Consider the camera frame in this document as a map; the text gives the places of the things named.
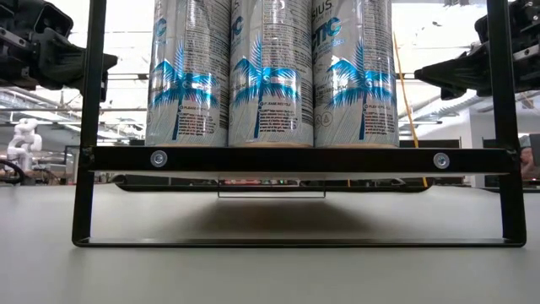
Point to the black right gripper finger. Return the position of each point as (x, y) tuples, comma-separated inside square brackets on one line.
[(453, 93), (460, 72)]

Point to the white Celsius can blue print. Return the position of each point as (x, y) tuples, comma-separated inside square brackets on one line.
[(270, 84), (187, 84)]

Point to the tall white Celsius can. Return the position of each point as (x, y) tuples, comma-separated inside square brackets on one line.
[(356, 84)]

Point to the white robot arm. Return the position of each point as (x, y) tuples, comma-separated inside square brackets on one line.
[(25, 141)]

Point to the ceiling light strip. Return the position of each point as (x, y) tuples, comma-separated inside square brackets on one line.
[(126, 77)]

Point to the person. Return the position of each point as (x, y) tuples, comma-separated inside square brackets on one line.
[(527, 162)]

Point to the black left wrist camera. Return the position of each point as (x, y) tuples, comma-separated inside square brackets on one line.
[(52, 19)]

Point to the black aluminium table frame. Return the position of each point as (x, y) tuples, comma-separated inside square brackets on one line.
[(295, 188)]

